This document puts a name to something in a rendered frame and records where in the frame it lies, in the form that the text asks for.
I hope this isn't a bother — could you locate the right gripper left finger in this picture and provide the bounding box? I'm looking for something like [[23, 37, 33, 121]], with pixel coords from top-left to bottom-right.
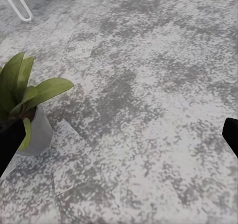
[[0, 118, 26, 177]]

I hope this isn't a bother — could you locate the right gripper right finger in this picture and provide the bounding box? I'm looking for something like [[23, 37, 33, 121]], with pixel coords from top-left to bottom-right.
[[222, 118, 238, 158]]

